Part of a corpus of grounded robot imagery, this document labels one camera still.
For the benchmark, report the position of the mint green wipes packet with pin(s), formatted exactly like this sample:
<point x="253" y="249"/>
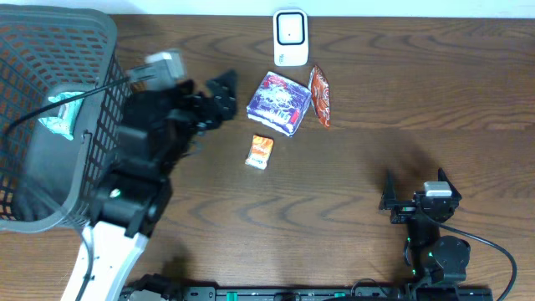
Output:
<point x="62" y="121"/>

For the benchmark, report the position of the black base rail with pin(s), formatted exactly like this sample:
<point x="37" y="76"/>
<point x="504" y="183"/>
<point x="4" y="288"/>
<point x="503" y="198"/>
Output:
<point x="201" y="293"/>

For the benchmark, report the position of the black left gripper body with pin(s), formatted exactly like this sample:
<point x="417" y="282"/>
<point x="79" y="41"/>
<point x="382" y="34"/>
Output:
<point x="205" y="105"/>

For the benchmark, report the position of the grey plastic mesh basket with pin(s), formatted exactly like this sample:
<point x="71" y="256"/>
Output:
<point x="46" y="52"/>

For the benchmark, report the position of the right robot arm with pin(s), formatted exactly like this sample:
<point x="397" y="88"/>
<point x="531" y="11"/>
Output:
<point x="438" y="262"/>

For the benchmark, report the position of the purple noodle packet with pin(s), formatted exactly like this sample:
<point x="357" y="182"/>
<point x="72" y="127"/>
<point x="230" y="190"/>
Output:
<point x="279" y="103"/>

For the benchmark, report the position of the small orange snack packet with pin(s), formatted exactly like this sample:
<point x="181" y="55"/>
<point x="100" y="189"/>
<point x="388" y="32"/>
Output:
<point x="260" y="152"/>

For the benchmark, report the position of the red orange snack sachet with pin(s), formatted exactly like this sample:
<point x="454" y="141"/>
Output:
<point x="319" y="88"/>

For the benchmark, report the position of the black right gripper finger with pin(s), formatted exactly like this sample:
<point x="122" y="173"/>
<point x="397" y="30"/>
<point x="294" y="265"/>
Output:
<point x="388" y="194"/>
<point x="443" y="177"/>

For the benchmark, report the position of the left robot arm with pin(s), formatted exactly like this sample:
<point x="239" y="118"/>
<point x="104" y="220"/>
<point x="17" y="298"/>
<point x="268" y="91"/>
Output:
<point x="129" y="198"/>

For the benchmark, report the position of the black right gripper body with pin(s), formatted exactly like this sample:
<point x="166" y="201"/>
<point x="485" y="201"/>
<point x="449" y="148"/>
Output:
<point x="403" y="212"/>

